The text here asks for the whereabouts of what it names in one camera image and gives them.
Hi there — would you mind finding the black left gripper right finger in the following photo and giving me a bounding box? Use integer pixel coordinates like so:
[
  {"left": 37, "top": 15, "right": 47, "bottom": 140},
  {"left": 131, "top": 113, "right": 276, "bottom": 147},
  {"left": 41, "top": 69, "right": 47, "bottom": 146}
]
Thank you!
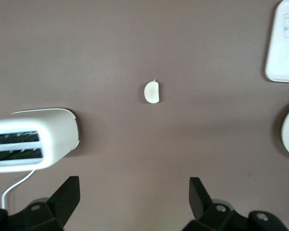
[{"left": 183, "top": 177, "right": 289, "bottom": 231}]

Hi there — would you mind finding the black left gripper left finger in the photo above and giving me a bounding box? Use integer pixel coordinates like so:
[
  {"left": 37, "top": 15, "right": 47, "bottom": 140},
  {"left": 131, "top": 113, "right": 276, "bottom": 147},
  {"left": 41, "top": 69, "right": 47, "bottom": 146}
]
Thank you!
[{"left": 0, "top": 176, "right": 80, "bottom": 231}]

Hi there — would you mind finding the white steamed bun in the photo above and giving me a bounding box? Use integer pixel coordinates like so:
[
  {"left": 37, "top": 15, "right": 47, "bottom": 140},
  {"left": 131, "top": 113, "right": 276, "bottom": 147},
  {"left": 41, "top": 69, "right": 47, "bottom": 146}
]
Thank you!
[{"left": 144, "top": 80, "right": 161, "bottom": 104}]

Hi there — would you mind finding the cream rabbit print tray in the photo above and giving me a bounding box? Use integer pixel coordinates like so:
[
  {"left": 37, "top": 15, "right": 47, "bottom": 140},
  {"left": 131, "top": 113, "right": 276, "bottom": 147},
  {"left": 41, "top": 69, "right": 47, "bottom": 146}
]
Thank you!
[{"left": 265, "top": 0, "right": 289, "bottom": 84}]

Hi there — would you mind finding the cream two-slot toaster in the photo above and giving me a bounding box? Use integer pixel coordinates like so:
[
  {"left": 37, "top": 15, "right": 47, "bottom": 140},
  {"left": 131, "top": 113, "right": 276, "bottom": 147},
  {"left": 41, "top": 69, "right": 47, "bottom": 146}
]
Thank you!
[{"left": 0, "top": 107, "right": 81, "bottom": 173}]

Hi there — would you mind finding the brown table mat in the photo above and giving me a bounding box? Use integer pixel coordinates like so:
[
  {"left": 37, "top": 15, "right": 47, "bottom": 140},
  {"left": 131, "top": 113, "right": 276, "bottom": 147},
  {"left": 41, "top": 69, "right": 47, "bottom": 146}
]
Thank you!
[{"left": 0, "top": 0, "right": 289, "bottom": 231}]

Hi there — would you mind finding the white toaster power cable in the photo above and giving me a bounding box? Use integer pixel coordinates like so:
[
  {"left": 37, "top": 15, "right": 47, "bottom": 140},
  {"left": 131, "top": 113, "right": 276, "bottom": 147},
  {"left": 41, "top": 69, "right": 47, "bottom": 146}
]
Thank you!
[{"left": 1, "top": 169, "right": 37, "bottom": 209}]

